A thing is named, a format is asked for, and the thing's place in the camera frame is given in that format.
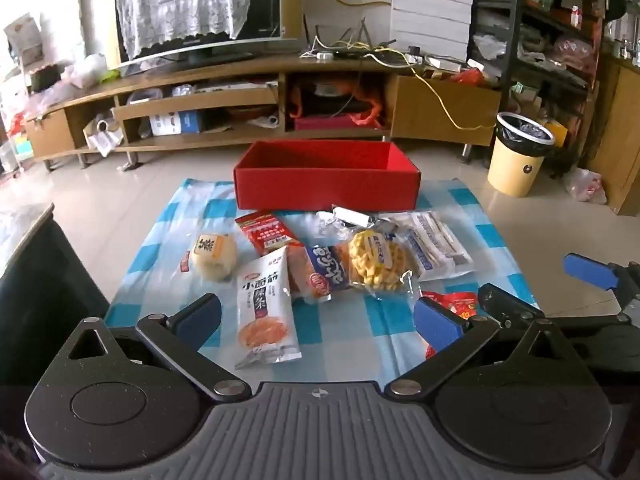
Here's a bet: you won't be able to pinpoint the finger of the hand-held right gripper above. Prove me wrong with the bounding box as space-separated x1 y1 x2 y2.
477 282 632 333
562 252 640 311

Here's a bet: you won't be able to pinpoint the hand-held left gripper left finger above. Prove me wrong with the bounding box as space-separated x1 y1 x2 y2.
60 294 252 403

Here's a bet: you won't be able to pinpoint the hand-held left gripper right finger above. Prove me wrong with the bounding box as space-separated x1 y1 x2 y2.
384 296 583 402

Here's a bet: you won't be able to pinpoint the round bun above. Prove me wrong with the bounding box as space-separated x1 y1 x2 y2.
180 232 238 281

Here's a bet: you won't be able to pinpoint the white spicy strip packet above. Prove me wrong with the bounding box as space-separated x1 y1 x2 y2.
235 245 302 370

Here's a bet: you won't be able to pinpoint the yellow waffle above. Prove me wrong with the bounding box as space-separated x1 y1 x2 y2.
340 227 420 301

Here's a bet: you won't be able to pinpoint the blue orange sausage packet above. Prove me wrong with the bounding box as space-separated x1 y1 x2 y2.
289 242 351 305

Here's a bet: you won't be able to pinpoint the silver snack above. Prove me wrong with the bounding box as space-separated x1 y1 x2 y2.
315 204 376 241

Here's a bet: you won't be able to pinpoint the red cardboard box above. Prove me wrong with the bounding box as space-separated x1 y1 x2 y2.
232 140 422 211

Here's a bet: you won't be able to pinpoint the small red snack packet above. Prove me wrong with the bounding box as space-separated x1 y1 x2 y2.
421 290 478 321

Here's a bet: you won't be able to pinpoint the white biscuit packet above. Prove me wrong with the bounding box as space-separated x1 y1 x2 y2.
377 210 473 282

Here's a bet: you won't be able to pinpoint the white plastic bag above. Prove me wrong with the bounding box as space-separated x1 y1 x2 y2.
562 167 608 204

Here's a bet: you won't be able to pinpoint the blue white checked cloth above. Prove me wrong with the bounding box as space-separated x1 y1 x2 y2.
107 177 541 391

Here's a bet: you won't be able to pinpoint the yellow trash bin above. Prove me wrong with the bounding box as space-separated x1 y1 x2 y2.
487 111 556 197

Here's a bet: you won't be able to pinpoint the wooden cabinet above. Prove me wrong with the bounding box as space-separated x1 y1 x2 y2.
582 55 640 216

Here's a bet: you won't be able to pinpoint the dark cabinet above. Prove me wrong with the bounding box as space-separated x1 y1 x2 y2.
0 202 111 386

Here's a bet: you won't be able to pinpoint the blue white carton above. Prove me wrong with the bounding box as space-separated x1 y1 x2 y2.
150 110 206 136

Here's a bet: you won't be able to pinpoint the white paper bag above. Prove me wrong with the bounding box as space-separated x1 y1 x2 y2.
82 115 126 157

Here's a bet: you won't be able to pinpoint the red plastic bag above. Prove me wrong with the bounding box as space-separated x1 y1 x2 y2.
450 67 485 86

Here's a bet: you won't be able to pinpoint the flat red box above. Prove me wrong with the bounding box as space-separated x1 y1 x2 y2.
294 114 368 132

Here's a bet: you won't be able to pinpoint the orange plastic bag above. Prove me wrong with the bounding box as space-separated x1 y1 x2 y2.
287 77 386 126

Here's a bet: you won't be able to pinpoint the black shelf rack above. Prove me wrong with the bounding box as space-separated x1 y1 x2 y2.
467 0 608 171

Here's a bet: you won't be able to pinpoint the wooden television stand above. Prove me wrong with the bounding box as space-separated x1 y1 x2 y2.
24 52 502 171

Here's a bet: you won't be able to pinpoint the plastic storage drawers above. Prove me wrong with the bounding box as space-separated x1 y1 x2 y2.
0 115 33 176

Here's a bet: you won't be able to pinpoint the stack of white boxes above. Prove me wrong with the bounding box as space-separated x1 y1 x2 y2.
390 0 476 61

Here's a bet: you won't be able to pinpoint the white lace cloth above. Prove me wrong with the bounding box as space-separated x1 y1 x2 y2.
114 0 261 58

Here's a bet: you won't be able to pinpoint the flat screen television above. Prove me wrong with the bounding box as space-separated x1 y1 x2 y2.
112 0 290 64

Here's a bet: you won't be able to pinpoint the yellow cable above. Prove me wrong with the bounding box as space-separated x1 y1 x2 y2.
412 71 498 131

